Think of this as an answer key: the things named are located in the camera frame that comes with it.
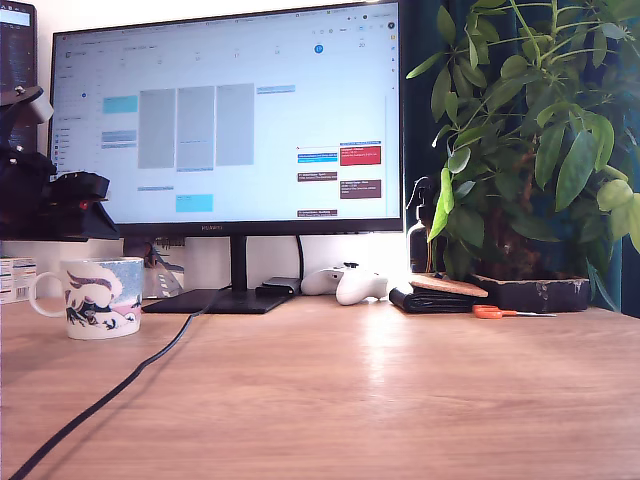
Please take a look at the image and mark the white mug with cartoon print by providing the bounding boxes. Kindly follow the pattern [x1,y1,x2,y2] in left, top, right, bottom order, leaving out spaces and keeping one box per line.
[28,256,146,342]

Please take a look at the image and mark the printed postcard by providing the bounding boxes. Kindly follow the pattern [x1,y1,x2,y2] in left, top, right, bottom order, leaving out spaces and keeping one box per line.
[142,237,187,300]

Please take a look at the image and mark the orange and white medicine box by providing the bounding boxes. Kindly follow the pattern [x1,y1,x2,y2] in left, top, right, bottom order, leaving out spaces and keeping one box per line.
[0,256,38,305]

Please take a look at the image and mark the black Huawei monitor with stand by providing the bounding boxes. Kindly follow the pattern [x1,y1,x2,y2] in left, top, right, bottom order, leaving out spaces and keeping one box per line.
[49,0,406,316]

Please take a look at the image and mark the dark monitor showing terminal text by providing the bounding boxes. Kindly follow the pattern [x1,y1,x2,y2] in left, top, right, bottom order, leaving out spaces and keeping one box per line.
[0,0,39,151]

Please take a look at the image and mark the small black wallet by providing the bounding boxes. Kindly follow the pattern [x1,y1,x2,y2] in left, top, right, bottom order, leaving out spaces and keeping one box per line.
[255,276,302,300]

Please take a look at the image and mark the white game controller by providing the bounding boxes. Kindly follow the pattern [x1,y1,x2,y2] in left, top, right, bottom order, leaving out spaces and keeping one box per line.
[299,261,391,307]

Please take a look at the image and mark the dark spray bottle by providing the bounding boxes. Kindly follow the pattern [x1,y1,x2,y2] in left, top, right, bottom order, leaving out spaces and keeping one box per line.
[405,175,442,276]

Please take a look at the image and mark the black folded pouch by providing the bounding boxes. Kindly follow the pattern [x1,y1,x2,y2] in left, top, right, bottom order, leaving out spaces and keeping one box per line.
[388,285,477,316]

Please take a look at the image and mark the round cork coaster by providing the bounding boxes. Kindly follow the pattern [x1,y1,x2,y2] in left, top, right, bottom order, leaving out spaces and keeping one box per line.
[409,272,490,300]

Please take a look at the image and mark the black rectangular planter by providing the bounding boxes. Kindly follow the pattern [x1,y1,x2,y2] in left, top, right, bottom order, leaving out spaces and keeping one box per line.
[468,271,592,314]

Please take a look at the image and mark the green leafy houseplant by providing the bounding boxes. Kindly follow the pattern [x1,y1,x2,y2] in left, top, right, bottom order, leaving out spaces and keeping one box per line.
[405,0,640,312]

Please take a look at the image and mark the pale grey camera box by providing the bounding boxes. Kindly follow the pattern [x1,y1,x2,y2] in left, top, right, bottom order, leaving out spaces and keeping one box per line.
[0,85,56,124]

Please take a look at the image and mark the thin black cable on table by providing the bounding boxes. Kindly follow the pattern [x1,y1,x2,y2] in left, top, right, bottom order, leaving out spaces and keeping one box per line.
[7,287,224,480]

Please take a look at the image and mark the orange handled scissors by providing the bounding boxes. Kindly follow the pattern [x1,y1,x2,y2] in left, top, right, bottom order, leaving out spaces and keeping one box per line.
[471,303,558,321]

